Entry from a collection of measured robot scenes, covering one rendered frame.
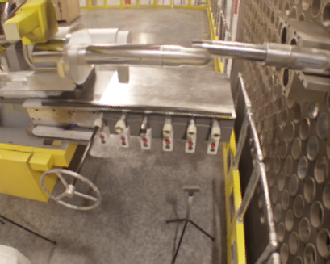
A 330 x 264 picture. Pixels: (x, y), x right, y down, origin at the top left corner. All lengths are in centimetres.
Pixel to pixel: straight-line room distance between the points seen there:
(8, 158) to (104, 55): 132
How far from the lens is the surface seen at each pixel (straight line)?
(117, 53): 159
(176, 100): 207
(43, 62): 177
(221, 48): 189
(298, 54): 200
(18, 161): 238
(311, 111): 287
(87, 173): 285
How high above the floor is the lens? 210
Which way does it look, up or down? 41 degrees down
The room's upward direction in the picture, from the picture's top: straight up
